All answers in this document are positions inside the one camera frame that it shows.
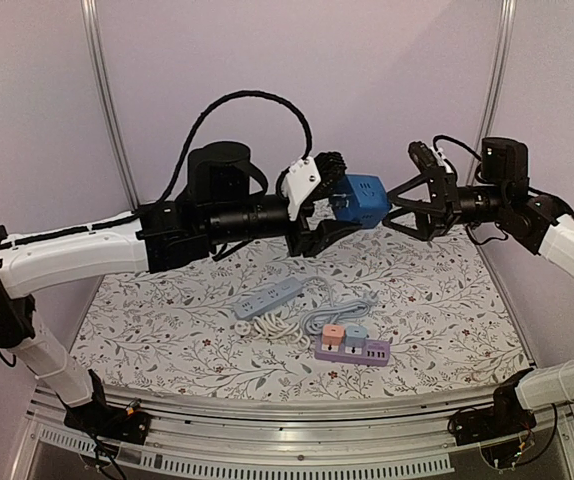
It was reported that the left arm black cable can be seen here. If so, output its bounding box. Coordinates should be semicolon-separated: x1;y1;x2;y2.
0;89;316;326

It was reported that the light blue power strip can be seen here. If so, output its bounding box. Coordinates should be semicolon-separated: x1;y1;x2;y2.
233;278;304;320

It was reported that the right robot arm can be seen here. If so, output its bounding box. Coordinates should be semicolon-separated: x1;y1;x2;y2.
382;137;574;436

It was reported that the left aluminium frame post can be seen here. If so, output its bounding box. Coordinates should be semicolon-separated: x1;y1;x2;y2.
80;0;140;209

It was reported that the light blue cord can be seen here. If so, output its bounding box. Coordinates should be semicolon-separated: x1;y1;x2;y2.
299;277;379;339

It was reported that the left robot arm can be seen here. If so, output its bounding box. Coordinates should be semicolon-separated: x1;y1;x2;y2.
0;141;361;434

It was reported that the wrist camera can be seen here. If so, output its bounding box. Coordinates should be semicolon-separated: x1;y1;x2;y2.
275;151;346;222
408;141;456;174

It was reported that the pink plug adapter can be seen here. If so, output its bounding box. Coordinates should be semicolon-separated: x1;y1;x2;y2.
321;324;345;351

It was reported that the right aluminium frame post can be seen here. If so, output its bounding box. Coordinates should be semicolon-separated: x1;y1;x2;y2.
479;0;516;139

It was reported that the purple power strip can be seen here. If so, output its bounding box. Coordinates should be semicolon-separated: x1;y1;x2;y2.
314;338;391;367

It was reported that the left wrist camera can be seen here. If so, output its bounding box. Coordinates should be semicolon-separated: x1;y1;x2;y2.
275;151;346;222

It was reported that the aluminium front rail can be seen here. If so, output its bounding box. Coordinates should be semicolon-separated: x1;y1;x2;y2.
9;384;574;480

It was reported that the white coiled power cord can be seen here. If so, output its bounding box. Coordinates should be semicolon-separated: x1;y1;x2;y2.
231;313;318;346

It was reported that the light blue plug adapter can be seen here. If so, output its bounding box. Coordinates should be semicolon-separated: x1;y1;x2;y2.
344;325;368;349

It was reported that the floral patterned table mat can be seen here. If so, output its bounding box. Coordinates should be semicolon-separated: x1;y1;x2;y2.
71;227;531;402

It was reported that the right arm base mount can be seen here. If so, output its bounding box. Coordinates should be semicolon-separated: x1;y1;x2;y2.
447;386;536;446

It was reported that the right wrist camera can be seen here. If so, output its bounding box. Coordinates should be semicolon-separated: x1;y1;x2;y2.
408;141;456;174

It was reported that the dark blue cube socket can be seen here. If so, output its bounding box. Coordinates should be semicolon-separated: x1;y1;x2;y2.
329;174;390;229

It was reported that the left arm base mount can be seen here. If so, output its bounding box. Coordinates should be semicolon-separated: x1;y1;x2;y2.
63;395;152;445

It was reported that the aluminium frame post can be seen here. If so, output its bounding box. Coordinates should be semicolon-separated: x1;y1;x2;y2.
80;0;140;209
479;0;516;139

